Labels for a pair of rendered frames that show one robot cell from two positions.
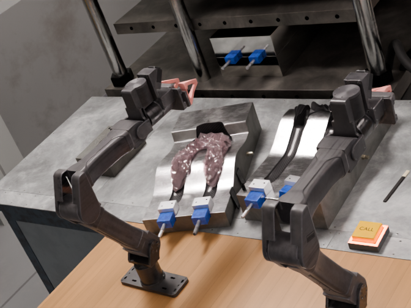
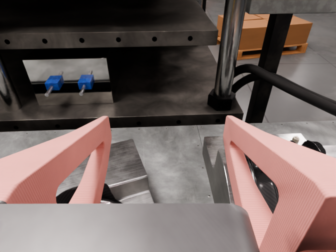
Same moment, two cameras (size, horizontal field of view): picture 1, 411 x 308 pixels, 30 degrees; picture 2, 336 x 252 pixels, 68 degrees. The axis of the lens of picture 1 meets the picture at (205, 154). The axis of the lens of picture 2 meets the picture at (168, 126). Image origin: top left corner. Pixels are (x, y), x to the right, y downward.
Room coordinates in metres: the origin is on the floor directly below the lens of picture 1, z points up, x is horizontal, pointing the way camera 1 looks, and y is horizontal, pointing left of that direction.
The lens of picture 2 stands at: (1.86, 0.05, 1.27)
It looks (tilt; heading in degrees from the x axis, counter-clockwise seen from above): 37 degrees down; 314
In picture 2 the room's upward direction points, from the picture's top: straight up
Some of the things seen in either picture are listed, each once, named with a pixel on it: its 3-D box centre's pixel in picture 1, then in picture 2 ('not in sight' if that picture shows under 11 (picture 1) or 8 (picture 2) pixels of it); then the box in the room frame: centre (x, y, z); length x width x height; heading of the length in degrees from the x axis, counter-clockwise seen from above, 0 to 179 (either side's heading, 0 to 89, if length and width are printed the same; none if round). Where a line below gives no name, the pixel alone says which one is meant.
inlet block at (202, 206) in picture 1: (200, 219); not in sight; (1.78, 0.08, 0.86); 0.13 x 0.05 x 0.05; 155
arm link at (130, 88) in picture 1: (134, 109); not in sight; (1.79, 0.13, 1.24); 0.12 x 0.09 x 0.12; 134
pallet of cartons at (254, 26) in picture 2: not in sight; (260, 33); (3.43, -3.42, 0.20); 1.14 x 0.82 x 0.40; 53
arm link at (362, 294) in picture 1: (344, 296); not in sight; (1.24, -0.17, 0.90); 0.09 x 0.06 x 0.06; 44
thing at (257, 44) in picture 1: (274, 25); (85, 55); (2.83, -0.44, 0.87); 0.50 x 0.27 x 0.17; 138
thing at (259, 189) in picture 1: (253, 201); not in sight; (1.71, -0.07, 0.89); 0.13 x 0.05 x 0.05; 137
